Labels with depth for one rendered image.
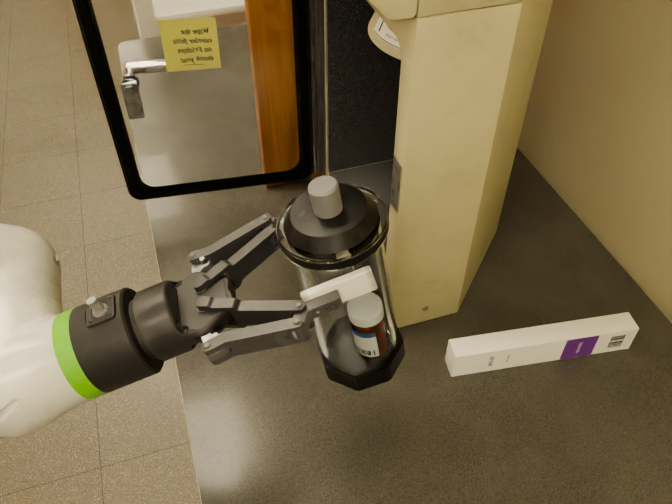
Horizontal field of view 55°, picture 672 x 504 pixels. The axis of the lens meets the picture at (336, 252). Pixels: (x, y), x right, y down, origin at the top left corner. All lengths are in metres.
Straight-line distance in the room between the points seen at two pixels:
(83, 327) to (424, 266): 0.44
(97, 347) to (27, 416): 0.10
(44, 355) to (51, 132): 2.58
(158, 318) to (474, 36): 0.41
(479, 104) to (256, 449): 0.49
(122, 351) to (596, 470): 0.57
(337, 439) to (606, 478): 0.33
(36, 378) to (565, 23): 0.95
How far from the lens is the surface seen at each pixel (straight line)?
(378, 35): 0.79
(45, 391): 0.67
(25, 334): 0.69
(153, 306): 0.64
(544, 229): 1.14
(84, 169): 2.93
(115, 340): 0.64
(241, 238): 0.69
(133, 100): 0.98
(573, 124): 1.20
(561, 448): 0.88
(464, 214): 0.83
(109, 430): 2.03
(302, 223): 0.60
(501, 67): 0.71
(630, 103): 1.08
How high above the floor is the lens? 1.68
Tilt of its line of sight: 45 degrees down
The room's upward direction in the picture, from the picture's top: straight up
